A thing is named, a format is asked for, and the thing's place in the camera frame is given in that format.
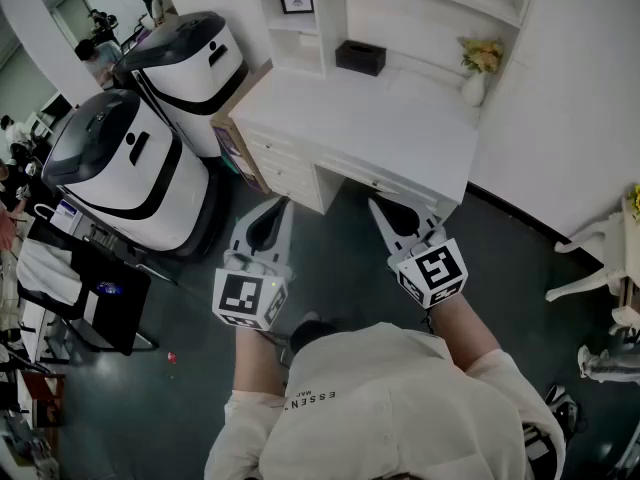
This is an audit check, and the white vase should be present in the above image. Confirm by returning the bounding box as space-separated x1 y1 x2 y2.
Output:
460 70 488 108

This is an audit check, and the yellow flower bunch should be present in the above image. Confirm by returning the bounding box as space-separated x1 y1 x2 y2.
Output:
458 36 505 75

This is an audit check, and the black and white sneaker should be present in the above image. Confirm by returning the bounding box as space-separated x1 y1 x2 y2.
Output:
545 384 590 438

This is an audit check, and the person's cream shirt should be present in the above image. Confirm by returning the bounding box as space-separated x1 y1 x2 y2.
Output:
203 321 567 480

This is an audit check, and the brown cardboard box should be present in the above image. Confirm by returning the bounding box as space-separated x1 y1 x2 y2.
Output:
209 59 275 195

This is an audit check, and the white desk with hutch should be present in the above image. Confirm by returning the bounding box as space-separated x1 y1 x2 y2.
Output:
228 0 540 220

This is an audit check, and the person's right forearm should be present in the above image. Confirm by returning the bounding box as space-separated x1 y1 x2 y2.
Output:
429 290 504 372

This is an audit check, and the black case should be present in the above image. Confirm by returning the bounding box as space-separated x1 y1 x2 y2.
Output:
68 245 153 358

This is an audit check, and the black and white harness strap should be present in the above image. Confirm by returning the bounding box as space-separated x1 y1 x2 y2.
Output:
521 421 557 463

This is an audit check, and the white and black service robot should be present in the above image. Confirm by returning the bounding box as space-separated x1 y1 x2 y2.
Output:
41 88 220 260
113 10 250 159

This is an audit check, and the white cloth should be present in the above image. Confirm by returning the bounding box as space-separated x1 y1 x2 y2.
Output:
16 236 85 308

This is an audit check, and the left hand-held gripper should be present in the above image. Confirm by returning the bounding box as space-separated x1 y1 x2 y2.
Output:
212 197 297 332

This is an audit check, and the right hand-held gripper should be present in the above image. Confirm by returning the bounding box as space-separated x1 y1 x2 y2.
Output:
368 194 470 311

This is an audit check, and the black tissue box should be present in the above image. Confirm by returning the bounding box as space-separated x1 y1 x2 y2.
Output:
334 39 388 78

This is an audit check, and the white drawer with knob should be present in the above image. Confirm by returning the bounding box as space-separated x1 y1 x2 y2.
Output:
245 128 322 165
253 153 322 190
263 176 325 213

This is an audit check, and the white carved side table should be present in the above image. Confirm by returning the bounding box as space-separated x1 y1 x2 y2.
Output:
544 187 640 340

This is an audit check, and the wide white keyboard drawer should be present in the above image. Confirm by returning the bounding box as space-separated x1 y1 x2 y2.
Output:
316 155 445 207

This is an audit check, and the person's left forearm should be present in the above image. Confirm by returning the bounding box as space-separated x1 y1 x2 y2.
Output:
231 323 297 397

